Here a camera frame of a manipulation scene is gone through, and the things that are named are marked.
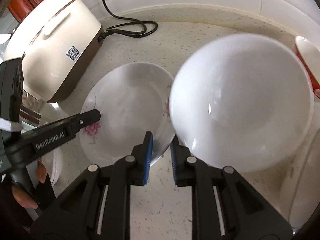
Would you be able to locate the floral plate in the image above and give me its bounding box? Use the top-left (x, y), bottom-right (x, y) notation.
top-left (79, 62), bottom-right (175, 167)
top-left (40, 147), bottom-right (62, 186)

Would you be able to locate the plain white bowl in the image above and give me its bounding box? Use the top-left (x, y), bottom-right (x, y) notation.
top-left (169, 34), bottom-right (314, 172)

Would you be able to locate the left hand in glove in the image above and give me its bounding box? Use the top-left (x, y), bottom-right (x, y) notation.
top-left (1, 161), bottom-right (56, 239)

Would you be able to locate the gold rimmed white bowl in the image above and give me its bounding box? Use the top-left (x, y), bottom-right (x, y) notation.
top-left (280, 121), bottom-right (319, 230)

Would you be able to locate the cream electric rice cooker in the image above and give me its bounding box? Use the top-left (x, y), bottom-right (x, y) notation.
top-left (4, 0), bottom-right (105, 104)

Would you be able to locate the red and white bowl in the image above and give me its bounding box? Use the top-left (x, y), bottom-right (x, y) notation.
top-left (295, 36), bottom-right (319, 101)

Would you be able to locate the black power cable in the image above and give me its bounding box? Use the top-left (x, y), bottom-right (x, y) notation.
top-left (97, 0), bottom-right (158, 43)

